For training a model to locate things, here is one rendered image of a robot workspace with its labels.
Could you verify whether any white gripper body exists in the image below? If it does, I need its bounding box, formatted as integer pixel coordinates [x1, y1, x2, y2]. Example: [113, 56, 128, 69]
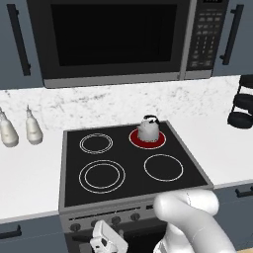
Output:
[92, 219, 129, 253]

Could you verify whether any dark stove knob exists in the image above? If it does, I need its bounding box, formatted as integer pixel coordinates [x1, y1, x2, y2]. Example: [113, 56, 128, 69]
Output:
[90, 218, 102, 229]
[69, 221, 82, 233]
[110, 214, 123, 226]
[129, 211, 141, 222]

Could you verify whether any black glass-top stove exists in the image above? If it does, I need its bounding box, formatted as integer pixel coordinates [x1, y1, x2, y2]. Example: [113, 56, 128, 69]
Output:
[57, 120, 215, 253]

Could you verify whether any black oven door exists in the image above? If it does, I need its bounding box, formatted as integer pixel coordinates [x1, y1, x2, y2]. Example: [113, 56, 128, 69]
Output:
[64, 220, 170, 253]

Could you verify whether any blue-grey drawer front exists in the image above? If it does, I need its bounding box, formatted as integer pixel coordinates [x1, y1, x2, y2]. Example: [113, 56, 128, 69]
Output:
[0, 213, 66, 253]
[211, 183, 253, 252]

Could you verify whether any white bottle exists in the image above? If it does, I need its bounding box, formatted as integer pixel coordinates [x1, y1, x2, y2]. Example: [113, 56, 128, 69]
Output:
[25, 105, 44, 146]
[0, 106, 20, 148]

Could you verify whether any black microwave door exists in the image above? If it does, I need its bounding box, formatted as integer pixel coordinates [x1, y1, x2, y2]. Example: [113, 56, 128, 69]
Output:
[26, 0, 193, 90]

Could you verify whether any blue-grey cupboard door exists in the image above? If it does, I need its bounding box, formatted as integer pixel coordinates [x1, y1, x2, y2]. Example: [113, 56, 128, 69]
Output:
[0, 0, 44, 91]
[211, 0, 253, 78]

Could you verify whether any black and steel microwave oven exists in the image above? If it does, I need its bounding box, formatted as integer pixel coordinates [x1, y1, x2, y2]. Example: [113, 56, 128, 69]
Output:
[26, 0, 230, 90]

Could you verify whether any black drawer handle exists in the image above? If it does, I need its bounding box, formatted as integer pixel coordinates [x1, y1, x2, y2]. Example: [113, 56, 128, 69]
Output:
[0, 224, 23, 240]
[234, 186, 253, 199]

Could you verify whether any white kettle with black handle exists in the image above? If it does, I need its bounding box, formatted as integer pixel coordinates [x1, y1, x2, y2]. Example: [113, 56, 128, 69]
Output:
[136, 114, 162, 143]

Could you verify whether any black cupboard handle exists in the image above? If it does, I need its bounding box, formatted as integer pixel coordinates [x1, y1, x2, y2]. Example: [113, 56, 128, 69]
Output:
[6, 3, 33, 77]
[219, 4, 245, 66]

